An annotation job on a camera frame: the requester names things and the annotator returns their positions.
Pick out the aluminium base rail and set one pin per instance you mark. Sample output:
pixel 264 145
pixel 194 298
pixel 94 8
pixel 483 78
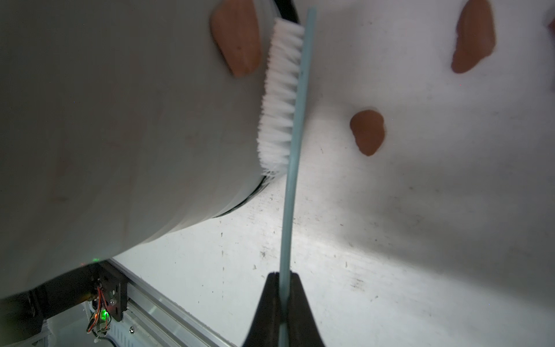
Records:
pixel 149 318

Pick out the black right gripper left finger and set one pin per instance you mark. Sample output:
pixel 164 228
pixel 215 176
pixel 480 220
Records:
pixel 264 330

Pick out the grey ceramic pot with soil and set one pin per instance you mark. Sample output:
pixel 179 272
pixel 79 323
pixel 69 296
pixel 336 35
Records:
pixel 120 122

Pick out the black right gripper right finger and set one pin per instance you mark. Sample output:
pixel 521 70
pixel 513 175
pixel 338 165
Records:
pixel 302 328

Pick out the light teal scrub brush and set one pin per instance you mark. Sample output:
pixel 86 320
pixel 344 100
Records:
pixel 281 127

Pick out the brown mud patch on pot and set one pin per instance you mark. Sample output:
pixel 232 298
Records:
pixel 235 29

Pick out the small circuit board with wires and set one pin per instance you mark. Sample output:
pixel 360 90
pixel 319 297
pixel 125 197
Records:
pixel 100 320

